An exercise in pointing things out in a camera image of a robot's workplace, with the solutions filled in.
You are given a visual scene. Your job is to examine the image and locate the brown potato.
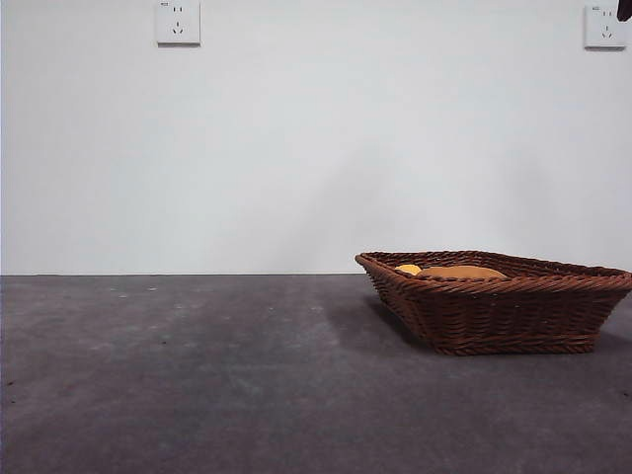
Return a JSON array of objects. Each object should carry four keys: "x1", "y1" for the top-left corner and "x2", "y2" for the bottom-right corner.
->
[{"x1": 417, "y1": 265, "x2": 510, "y2": 281}]

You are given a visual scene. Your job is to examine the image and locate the brown woven wicker basket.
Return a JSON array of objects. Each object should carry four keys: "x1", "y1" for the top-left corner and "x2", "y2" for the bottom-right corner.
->
[{"x1": 354, "y1": 250, "x2": 632, "y2": 356}]

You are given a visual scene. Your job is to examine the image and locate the white wall socket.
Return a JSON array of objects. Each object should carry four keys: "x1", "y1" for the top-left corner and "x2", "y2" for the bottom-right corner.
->
[
  {"x1": 584, "y1": 4, "x2": 627, "y2": 50},
  {"x1": 156, "y1": 0, "x2": 202, "y2": 48}
]

